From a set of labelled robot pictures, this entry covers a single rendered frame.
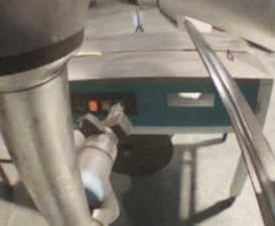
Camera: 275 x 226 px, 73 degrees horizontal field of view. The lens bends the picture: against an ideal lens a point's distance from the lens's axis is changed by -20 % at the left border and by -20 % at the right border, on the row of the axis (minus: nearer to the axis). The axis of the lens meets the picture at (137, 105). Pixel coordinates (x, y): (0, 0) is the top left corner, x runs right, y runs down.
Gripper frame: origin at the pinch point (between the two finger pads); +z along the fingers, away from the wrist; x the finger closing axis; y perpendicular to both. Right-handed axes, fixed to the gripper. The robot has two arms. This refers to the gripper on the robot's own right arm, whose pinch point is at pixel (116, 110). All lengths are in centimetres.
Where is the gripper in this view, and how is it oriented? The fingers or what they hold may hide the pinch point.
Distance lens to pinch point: 73.3
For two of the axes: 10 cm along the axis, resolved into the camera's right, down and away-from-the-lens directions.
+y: 5.5, 7.5, 3.8
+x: 8.2, -3.8, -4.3
